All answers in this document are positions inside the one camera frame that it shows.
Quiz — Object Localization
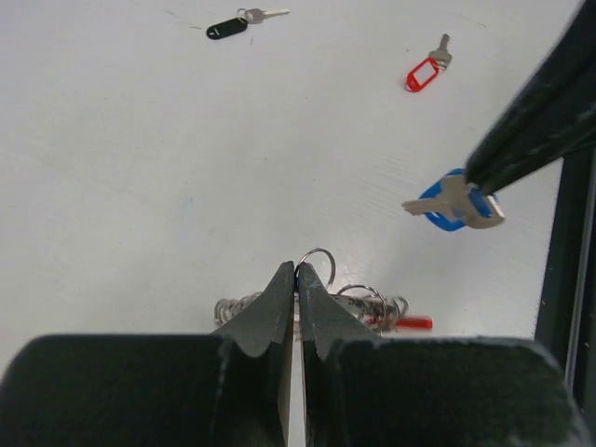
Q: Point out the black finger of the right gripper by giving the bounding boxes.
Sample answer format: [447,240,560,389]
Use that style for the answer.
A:
[479,106,595,192]
[465,1,595,182]

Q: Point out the blue head key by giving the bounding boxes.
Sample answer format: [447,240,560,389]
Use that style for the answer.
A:
[401,169,506,232]

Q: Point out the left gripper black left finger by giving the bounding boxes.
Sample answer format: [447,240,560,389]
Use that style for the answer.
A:
[1,262,294,446]

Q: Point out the keyring with red tag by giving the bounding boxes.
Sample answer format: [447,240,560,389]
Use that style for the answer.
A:
[213,247,434,334]

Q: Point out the red tag key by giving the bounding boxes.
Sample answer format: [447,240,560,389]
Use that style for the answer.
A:
[404,34,453,93]

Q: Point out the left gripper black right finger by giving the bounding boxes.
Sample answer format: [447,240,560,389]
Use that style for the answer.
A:
[297,264,591,446]

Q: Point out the black head silver key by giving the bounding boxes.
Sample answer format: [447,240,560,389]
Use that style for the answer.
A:
[206,8,291,41]

